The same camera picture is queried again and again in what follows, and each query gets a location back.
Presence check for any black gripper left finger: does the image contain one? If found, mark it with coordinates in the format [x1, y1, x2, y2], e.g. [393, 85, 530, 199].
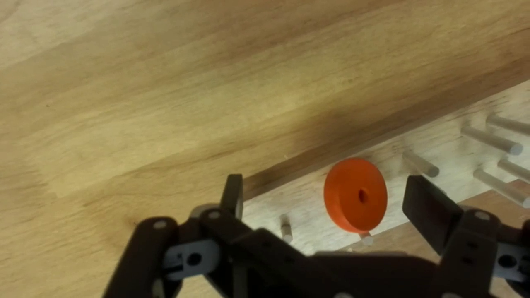
[102, 173, 262, 298]

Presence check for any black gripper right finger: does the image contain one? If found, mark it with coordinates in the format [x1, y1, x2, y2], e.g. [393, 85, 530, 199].
[402, 174, 530, 298]

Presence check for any orange disc with hole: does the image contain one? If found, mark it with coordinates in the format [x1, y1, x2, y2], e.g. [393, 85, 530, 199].
[324, 158, 390, 234]

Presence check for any wooden peg board with dowels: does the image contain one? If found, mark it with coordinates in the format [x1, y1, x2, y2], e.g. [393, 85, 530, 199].
[243, 77, 530, 259]

